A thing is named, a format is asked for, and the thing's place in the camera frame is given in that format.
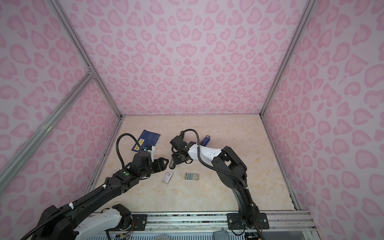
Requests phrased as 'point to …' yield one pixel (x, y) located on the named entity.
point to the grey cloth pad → (221, 235)
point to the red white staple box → (167, 177)
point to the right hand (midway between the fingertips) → (177, 158)
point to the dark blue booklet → (147, 138)
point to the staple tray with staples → (191, 176)
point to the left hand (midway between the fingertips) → (165, 159)
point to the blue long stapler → (205, 141)
